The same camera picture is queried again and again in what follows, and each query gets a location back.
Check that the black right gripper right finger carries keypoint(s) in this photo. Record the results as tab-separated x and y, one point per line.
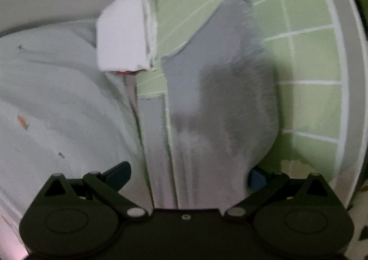
257	180

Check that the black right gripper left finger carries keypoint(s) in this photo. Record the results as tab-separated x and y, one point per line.
105	188

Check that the grey sweatpants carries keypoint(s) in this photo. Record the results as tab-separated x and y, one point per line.
219	117

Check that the light green bedsheet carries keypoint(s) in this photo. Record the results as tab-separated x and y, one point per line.
61	114

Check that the red woven basket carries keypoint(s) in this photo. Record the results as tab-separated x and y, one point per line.
122	73

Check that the white folded cloth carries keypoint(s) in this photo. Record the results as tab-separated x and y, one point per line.
127	36

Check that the green grid cutting mat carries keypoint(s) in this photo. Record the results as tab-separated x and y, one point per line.
302	38

